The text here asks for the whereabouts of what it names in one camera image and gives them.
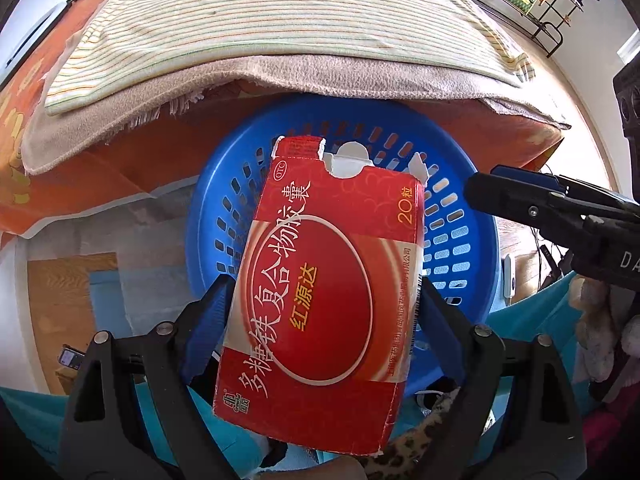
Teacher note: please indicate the black metal clothes rack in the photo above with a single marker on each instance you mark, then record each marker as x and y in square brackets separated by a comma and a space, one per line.
[545, 25]

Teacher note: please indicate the leopard print cloth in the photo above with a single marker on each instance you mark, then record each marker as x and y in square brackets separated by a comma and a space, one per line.
[425, 430]

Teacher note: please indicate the clear plastic bag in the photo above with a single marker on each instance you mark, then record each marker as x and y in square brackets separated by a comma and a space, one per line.
[75, 230]

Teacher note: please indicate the red cardboard box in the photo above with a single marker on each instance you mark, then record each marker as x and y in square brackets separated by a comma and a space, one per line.
[320, 310]

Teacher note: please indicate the yellow striped towel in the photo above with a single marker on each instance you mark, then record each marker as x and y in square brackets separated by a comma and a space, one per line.
[250, 25]

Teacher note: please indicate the black phone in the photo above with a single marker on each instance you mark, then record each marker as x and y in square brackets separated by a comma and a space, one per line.
[70, 358]

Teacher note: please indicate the magenta cloth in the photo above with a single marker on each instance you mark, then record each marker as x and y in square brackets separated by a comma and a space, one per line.
[610, 430]

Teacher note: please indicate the blue plastic basket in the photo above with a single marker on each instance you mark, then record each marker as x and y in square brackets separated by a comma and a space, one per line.
[465, 260]

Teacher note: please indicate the teal cloth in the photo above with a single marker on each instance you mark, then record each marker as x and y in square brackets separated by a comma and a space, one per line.
[30, 425]

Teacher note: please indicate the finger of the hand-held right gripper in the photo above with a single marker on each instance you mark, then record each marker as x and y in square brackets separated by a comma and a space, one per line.
[500, 195]
[520, 176]

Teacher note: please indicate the orange printed tablecloth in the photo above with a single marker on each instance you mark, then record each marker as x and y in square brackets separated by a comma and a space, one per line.
[100, 175]

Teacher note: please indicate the beige fuzzy cloth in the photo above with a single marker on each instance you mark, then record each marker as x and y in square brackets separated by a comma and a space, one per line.
[595, 330]

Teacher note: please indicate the beige towel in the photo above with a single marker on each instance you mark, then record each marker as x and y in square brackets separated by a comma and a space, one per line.
[300, 75]

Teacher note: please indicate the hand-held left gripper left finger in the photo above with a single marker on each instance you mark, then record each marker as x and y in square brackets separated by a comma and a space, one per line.
[210, 320]

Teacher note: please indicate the white charger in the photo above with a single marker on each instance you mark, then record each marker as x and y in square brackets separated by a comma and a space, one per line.
[509, 280]

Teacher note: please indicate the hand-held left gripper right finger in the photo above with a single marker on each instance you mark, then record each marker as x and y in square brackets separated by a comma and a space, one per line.
[442, 327]

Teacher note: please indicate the grey blue mat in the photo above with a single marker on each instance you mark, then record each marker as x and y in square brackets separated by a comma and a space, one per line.
[150, 285]

